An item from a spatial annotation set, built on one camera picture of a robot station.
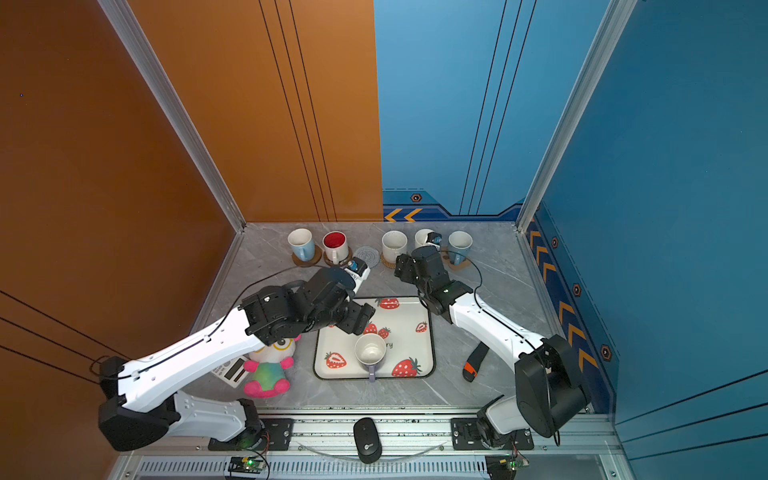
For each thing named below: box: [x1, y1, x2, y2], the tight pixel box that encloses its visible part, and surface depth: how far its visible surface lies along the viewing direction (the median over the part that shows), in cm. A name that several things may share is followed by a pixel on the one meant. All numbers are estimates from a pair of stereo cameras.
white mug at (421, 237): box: [414, 228, 434, 248], surface depth 104 cm
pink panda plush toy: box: [243, 334, 302, 398], surface depth 79 cm
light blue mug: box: [287, 228, 315, 262], surface depth 104 cm
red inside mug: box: [322, 230, 349, 265], surface depth 105 cm
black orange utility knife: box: [462, 341, 490, 383], surface depth 85 cm
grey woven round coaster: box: [354, 246, 380, 268], surface depth 112 cm
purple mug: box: [354, 333, 387, 383], surface depth 87 cm
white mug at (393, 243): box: [381, 230, 408, 263], surface depth 105 cm
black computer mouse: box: [353, 417, 383, 464], surface depth 73 cm
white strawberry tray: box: [313, 297, 436, 379], surface depth 88 cm
